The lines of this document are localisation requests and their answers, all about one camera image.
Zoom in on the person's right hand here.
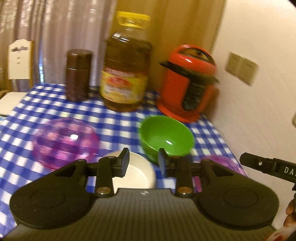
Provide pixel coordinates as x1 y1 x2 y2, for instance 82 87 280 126
283 200 296 226

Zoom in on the blue white checkered tablecloth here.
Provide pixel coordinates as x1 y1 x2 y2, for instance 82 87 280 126
0 82 241 239

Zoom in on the double wall socket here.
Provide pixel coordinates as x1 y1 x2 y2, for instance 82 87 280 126
225 52 259 86

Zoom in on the single wall socket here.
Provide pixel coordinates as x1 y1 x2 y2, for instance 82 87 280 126
292 113 296 128

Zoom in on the purple plastic plate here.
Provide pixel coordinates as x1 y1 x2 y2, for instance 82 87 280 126
193 155 247 192
32 118 99 170

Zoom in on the green plastic bowl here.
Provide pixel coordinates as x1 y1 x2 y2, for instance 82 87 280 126
138 115 195 165

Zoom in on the red electric pressure cooker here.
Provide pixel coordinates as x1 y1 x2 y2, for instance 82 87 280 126
156 45 218 123

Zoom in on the white plastic bowl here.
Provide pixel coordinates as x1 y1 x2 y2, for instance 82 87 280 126
112 151 156 194

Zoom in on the large cooking oil bottle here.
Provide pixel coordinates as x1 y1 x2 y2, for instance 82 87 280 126
100 11 152 112

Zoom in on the grey curtain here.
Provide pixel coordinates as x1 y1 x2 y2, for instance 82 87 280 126
1 1 117 90

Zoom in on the brown cylindrical canister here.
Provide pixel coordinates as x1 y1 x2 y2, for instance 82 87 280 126
65 49 93 102

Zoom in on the white wooden chair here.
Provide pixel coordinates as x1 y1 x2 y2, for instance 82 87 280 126
1 39 34 116

